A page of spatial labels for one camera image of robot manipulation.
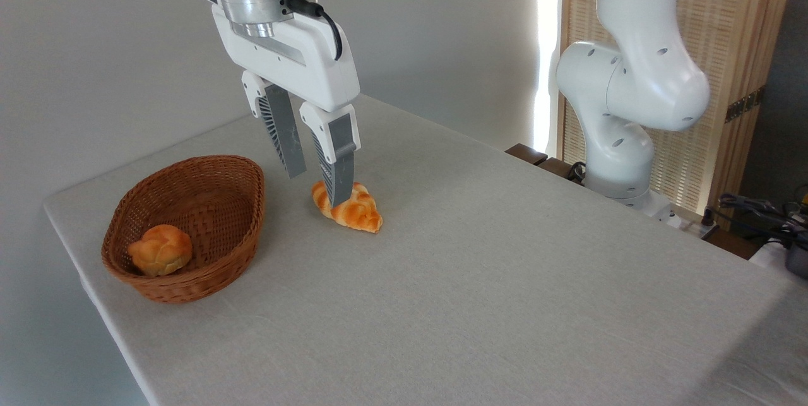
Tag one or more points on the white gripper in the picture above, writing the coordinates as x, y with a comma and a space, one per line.
315, 71

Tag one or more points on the long braided bread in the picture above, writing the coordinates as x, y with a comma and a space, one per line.
360, 211

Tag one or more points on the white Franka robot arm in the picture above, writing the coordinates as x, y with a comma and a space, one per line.
637, 77

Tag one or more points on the brown wicker basket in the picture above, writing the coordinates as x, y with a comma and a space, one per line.
221, 223

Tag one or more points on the round bread roll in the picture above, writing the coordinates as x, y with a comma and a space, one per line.
161, 249

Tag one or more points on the dark wooden block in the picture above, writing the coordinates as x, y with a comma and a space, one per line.
526, 153
558, 169

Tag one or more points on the grey tablecloth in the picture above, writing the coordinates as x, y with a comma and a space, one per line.
473, 280

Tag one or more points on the black plug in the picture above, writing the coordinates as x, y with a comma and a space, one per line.
708, 216

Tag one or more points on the wooden slatted screen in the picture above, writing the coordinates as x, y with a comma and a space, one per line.
732, 27

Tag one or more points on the black screen hinge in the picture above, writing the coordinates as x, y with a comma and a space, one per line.
745, 105

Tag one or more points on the grey device housing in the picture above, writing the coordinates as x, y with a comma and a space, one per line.
798, 261

